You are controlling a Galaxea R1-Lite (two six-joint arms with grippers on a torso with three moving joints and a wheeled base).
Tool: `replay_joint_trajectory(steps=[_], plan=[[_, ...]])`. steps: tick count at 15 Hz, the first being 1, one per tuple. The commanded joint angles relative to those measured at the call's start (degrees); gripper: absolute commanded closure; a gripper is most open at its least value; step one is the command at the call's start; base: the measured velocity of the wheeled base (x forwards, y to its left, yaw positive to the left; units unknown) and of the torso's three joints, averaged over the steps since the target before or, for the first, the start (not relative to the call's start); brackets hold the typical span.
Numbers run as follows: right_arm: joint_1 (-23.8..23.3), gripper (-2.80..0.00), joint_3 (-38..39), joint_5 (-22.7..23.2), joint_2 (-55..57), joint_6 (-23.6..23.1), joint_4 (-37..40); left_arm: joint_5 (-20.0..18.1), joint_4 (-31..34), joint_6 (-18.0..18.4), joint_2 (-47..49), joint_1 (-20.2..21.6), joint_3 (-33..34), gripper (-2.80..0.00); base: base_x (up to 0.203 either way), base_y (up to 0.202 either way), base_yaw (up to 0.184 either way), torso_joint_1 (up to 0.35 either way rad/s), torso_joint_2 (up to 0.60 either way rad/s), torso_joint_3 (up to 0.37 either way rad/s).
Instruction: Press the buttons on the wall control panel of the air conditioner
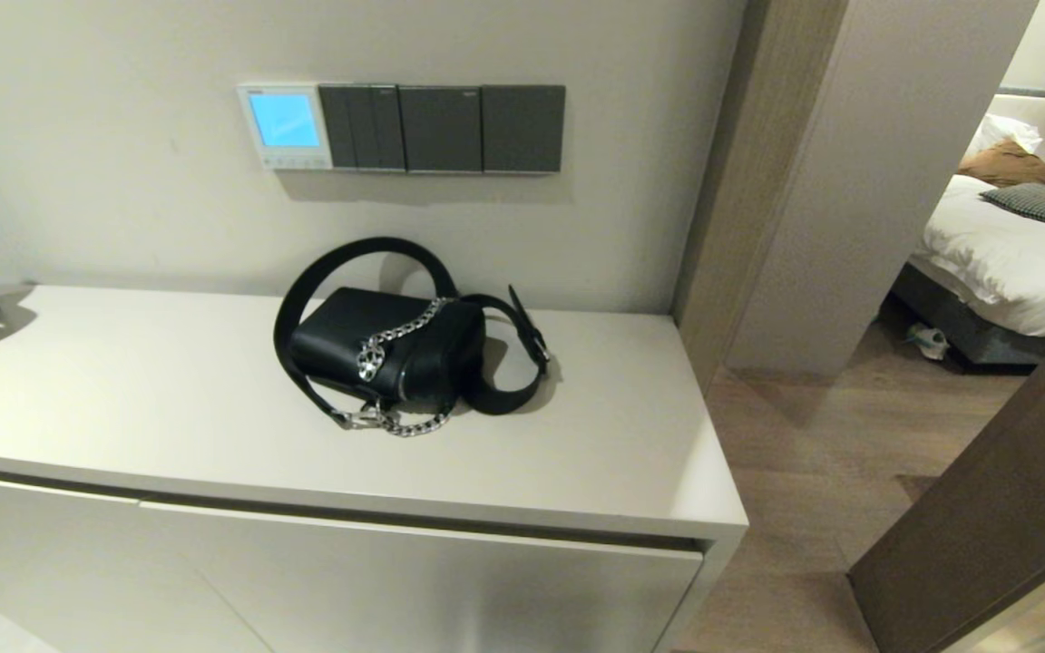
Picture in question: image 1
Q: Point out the dark grey switch panel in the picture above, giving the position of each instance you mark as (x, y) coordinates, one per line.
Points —
(362, 127)

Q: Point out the grey single rocker wall switch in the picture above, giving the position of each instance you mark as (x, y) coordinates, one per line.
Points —
(522, 129)
(441, 129)

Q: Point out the grey checkered pillow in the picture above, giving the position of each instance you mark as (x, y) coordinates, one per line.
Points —
(1040, 203)

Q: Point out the wooden door frame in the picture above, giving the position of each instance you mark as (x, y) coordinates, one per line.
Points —
(749, 181)

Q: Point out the white wall thermostat panel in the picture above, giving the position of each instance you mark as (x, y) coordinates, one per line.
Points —
(285, 122)

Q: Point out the dark brown wooden door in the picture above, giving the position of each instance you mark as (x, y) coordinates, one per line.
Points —
(1003, 508)

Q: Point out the brown cushion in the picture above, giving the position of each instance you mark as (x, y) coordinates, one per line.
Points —
(1012, 165)

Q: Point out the bed with white duvet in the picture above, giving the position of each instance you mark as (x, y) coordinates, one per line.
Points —
(1003, 258)

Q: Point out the white pillow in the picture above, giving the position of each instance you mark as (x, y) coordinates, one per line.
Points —
(1044, 113)

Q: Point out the white cabinet door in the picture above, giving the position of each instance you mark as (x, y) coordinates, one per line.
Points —
(33, 562)
(441, 589)

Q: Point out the light shoe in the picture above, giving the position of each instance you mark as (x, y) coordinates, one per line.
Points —
(929, 341)

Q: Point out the white cabinet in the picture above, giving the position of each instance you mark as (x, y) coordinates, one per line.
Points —
(169, 399)

